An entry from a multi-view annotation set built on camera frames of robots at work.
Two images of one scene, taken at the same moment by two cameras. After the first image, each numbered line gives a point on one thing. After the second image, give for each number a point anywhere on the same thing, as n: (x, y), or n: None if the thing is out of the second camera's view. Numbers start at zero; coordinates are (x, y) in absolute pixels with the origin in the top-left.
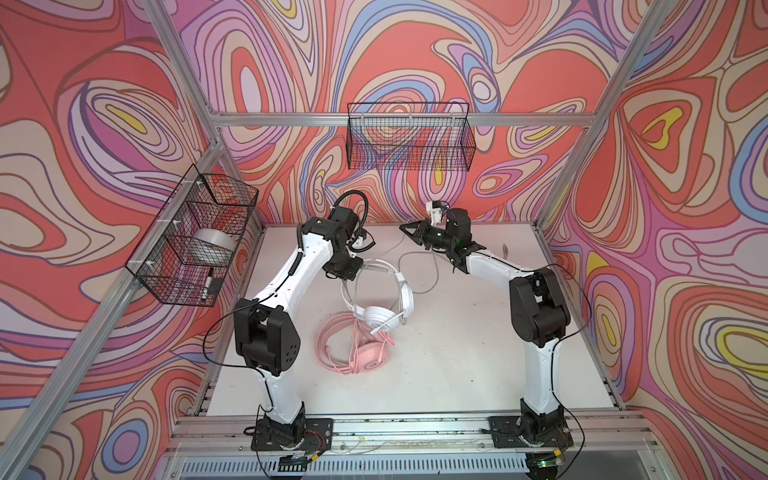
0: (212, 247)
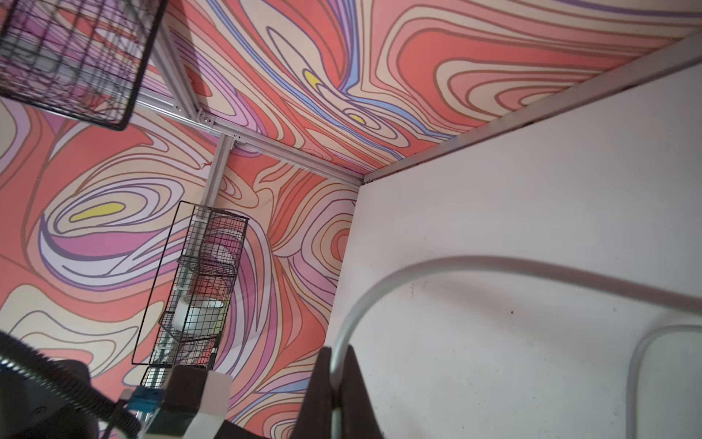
0: (197, 315)
